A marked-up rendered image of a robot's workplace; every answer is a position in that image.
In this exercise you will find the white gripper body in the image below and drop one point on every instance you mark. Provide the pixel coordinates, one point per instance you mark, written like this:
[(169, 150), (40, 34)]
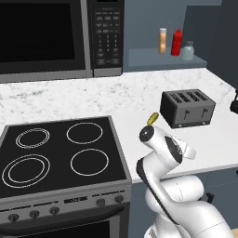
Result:
[(188, 151)]

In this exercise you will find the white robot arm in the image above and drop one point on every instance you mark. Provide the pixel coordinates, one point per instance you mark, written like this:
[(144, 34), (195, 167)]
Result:
[(186, 198)]

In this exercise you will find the pale grey shaker jar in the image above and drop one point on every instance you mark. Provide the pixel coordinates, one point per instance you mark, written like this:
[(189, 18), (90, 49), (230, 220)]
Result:
[(187, 51)]

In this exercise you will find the red condiment bottle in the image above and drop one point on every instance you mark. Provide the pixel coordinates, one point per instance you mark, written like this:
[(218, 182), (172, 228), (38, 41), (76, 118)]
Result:
[(177, 42)]

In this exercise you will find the orange spice shaker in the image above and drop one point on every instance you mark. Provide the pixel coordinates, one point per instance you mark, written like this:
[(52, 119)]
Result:
[(162, 40)]

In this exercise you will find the grey open cabinet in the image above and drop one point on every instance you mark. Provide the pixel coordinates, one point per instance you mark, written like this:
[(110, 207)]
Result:
[(179, 37)]

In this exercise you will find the black four-slot toaster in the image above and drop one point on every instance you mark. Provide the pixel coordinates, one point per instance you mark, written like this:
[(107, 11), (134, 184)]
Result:
[(186, 108)]

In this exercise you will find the black countertop appliance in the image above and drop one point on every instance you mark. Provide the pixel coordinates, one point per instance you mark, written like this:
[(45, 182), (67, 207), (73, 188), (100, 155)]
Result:
[(235, 103)]

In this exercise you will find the stove knob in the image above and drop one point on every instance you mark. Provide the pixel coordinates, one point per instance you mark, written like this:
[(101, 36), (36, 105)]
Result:
[(13, 217), (100, 202), (54, 210), (34, 214), (119, 199)]

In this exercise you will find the black electric stove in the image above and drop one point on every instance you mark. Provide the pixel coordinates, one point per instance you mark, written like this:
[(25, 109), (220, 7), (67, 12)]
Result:
[(62, 167)]

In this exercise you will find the black microwave oven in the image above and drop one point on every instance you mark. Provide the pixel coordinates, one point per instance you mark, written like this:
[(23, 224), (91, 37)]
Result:
[(59, 37)]

